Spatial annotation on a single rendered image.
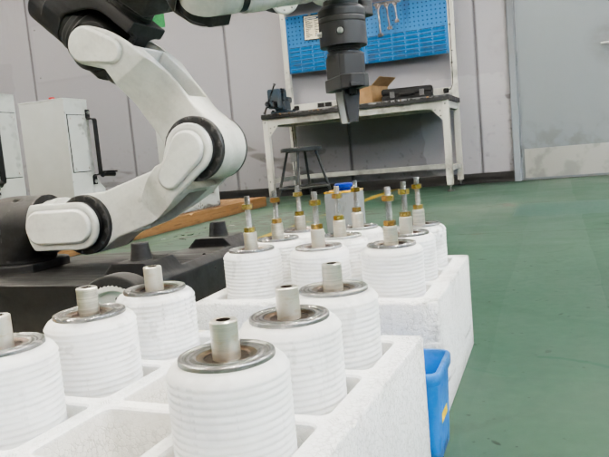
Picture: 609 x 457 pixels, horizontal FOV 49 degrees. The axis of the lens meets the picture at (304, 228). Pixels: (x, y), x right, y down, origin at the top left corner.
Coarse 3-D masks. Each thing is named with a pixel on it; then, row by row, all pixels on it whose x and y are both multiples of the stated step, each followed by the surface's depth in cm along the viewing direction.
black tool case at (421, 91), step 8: (400, 88) 551; (408, 88) 549; (416, 88) 547; (424, 88) 546; (432, 88) 556; (384, 96) 554; (392, 96) 552; (400, 96) 551; (408, 96) 549; (416, 96) 548
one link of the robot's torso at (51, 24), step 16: (32, 0) 156; (48, 0) 154; (64, 0) 152; (80, 0) 151; (96, 0) 149; (112, 0) 149; (32, 16) 160; (48, 16) 155; (64, 16) 154; (112, 16) 148; (128, 16) 148; (64, 32) 154; (128, 32) 148; (144, 32) 152; (160, 32) 158; (112, 80) 155
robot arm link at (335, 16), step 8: (320, 0) 124; (328, 0) 122; (336, 0) 121; (344, 0) 121; (352, 0) 121; (360, 0) 125; (368, 0) 125; (328, 8) 121; (336, 8) 120; (344, 8) 120; (352, 8) 120; (360, 8) 121; (368, 8) 125; (320, 16) 123; (328, 16) 121; (336, 16) 120; (344, 16) 120; (352, 16) 120; (360, 16) 121; (368, 16) 128; (320, 24) 123
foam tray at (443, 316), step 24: (456, 264) 121; (432, 288) 102; (456, 288) 112; (216, 312) 106; (240, 312) 104; (384, 312) 96; (408, 312) 95; (432, 312) 94; (456, 312) 111; (432, 336) 94; (456, 336) 110; (456, 360) 108; (456, 384) 107
